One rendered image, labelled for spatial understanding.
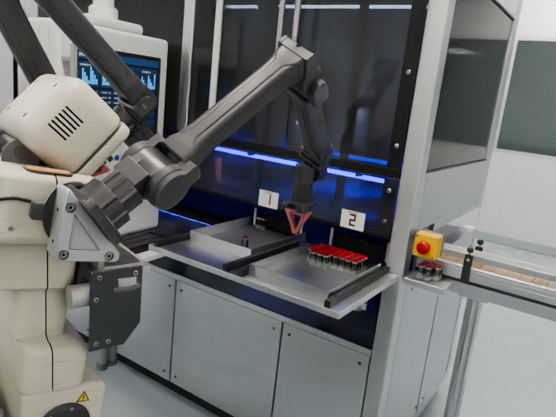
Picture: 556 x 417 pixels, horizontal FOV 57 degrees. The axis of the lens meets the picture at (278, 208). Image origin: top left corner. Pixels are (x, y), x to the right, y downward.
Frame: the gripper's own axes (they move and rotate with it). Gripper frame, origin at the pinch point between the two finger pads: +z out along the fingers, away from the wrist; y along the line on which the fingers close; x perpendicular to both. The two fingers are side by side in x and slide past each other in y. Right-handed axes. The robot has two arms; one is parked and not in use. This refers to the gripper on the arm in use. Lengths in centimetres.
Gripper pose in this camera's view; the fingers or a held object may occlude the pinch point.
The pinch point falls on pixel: (294, 231)
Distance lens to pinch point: 148.5
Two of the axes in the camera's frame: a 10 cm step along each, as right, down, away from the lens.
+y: 4.5, -1.2, 8.8
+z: -1.5, 9.7, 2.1
